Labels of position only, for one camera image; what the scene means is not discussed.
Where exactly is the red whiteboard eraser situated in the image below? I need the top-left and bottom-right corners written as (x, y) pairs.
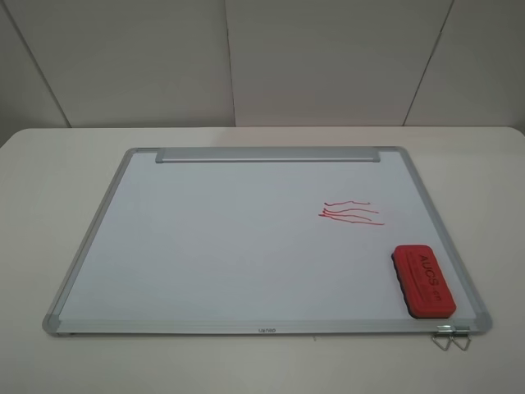
top-left (391, 245), bottom-right (457, 319)

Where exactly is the silver binder clip left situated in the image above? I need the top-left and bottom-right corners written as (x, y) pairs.
top-left (431, 325), bottom-right (454, 351)

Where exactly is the silver binder clip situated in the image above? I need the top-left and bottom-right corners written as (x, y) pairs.
top-left (449, 326), bottom-right (472, 351)
top-left (431, 325), bottom-right (454, 351)

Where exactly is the silver binder clip right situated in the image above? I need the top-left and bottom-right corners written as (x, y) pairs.
top-left (449, 326), bottom-right (472, 351)

